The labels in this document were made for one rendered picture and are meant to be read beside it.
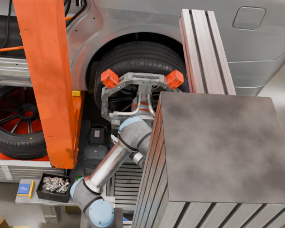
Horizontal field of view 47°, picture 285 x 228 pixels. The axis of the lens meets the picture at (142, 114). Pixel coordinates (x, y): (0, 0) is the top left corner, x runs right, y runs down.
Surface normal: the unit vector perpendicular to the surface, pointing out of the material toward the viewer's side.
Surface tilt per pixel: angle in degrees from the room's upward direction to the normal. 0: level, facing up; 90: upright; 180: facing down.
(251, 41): 90
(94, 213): 7
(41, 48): 90
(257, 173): 0
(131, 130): 38
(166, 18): 90
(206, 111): 0
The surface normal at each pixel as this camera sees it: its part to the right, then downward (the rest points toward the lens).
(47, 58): 0.01, 0.78
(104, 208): 0.18, -0.54
